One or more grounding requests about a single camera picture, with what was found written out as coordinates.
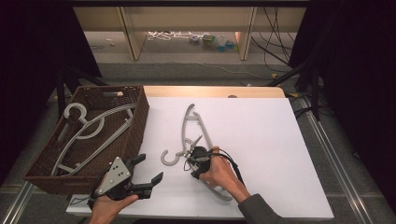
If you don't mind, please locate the bundle of black cables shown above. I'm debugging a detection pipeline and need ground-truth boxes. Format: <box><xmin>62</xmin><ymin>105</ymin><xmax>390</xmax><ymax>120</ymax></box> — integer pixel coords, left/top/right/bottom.
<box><xmin>250</xmin><ymin>6</ymin><xmax>307</xmax><ymax>87</ymax></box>

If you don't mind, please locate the black metal stand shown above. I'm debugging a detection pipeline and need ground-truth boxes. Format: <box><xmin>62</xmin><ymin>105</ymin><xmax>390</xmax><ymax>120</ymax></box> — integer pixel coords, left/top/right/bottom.
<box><xmin>55</xmin><ymin>62</ymin><xmax>109</xmax><ymax>120</ymax></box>
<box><xmin>265</xmin><ymin>59</ymin><xmax>322</xmax><ymax>121</ymax></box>

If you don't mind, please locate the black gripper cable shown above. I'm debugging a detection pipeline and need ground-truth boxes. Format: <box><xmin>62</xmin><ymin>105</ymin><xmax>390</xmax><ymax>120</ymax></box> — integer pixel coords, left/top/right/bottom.
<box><xmin>208</xmin><ymin>148</ymin><xmax>246</xmax><ymax>188</ymax></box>
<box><xmin>68</xmin><ymin>172</ymin><xmax>106</xmax><ymax>210</ymax></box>

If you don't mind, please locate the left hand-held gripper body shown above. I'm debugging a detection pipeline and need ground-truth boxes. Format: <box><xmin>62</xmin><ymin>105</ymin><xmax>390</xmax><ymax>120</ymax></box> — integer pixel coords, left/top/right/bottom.
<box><xmin>88</xmin><ymin>156</ymin><xmax>153</xmax><ymax>202</ymax></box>

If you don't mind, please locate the wooden table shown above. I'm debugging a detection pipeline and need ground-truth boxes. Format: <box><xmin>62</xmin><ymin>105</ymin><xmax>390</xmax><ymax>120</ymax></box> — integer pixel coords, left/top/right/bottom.
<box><xmin>143</xmin><ymin>86</ymin><xmax>287</xmax><ymax>99</ymax></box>

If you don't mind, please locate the light wooden shelf unit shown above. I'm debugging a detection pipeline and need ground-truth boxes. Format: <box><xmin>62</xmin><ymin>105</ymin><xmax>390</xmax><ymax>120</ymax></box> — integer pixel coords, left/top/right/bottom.
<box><xmin>72</xmin><ymin>6</ymin><xmax>307</xmax><ymax>62</ymax></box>

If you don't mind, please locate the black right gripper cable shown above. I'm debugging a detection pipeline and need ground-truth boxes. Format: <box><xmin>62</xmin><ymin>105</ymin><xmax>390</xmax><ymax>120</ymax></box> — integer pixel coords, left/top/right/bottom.
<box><xmin>208</xmin><ymin>148</ymin><xmax>246</xmax><ymax>188</ymax></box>

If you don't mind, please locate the person's left hand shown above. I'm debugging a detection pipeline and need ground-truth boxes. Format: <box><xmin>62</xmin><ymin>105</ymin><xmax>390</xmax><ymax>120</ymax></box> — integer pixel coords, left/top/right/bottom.
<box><xmin>88</xmin><ymin>194</ymin><xmax>140</xmax><ymax>224</ymax></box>

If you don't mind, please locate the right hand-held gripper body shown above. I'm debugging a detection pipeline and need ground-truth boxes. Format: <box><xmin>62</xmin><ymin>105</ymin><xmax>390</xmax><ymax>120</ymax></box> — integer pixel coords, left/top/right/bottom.
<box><xmin>185</xmin><ymin>134</ymin><xmax>217</xmax><ymax>175</ymax></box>

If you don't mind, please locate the dark curtain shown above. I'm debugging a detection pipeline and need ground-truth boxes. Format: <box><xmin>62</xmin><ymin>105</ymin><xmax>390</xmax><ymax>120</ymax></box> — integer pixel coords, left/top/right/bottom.
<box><xmin>289</xmin><ymin>0</ymin><xmax>396</xmax><ymax>216</ymax></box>
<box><xmin>0</xmin><ymin>0</ymin><xmax>103</xmax><ymax>188</ymax></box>

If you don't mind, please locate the white table board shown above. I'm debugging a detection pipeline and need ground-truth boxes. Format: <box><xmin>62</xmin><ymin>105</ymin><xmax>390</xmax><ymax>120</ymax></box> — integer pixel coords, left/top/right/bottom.
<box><xmin>65</xmin><ymin>96</ymin><xmax>334</xmax><ymax>222</ymax></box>

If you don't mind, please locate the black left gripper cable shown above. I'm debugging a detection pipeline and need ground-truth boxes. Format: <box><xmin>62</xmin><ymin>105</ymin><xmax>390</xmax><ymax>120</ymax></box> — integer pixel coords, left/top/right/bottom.
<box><xmin>68</xmin><ymin>172</ymin><xmax>106</xmax><ymax>210</ymax></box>

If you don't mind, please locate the person's right hand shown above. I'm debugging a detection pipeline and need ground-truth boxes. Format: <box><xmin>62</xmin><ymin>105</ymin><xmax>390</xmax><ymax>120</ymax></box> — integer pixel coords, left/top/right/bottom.
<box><xmin>199</xmin><ymin>146</ymin><xmax>252</xmax><ymax>205</ymax></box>

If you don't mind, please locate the colourful small item pile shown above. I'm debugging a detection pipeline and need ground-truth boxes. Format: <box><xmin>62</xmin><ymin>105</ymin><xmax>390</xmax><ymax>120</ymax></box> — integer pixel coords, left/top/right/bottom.
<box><xmin>189</xmin><ymin>33</ymin><xmax>240</xmax><ymax>53</ymax></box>

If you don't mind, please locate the metal floor rail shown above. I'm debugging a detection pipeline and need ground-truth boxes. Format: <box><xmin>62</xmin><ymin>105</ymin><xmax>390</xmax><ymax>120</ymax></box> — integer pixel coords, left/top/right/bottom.
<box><xmin>298</xmin><ymin>95</ymin><xmax>376</xmax><ymax>224</ymax></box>
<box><xmin>0</xmin><ymin>181</ymin><xmax>35</xmax><ymax>224</ymax></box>

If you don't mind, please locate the tangled white cable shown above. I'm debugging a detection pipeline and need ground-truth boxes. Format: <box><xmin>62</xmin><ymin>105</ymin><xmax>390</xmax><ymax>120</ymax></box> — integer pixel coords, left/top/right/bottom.
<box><xmin>147</xmin><ymin>30</ymin><xmax>200</xmax><ymax>42</ymax></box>

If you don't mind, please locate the brown wicker basket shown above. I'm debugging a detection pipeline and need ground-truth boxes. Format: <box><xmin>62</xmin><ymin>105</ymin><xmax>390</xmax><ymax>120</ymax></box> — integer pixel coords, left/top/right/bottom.
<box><xmin>23</xmin><ymin>85</ymin><xmax>150</xmax><ymax>195</ymax></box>

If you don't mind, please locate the grey plastic clothes hanger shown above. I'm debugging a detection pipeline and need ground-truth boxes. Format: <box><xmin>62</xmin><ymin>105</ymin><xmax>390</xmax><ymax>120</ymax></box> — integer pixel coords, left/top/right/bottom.
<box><xmin>50</xmin><ymin>102</ymin><xmax>138</xmax><ymax>177</ymax></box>
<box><xmin>161</xmin><ymin>103</ymin><xmax>233</xmax><ymax>203</ymax></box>

